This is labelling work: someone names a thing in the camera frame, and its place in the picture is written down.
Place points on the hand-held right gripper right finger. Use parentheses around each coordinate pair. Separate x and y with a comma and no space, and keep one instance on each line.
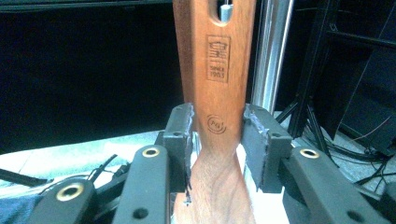
(311,186)

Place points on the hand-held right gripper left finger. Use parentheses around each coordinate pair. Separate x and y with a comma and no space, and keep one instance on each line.
(149,186)

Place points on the wooden rice spatula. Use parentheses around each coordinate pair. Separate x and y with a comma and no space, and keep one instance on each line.
(214,93)

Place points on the steel utensil rack with hooks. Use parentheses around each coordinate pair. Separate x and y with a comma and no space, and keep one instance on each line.
(274,62)

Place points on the black tripod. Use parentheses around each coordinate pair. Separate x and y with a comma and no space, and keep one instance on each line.
(303,118)

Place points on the white table mat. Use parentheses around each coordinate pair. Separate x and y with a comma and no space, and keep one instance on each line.
(77,155)

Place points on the dark equipment shelf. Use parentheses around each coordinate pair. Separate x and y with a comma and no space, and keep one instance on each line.
(367,77)

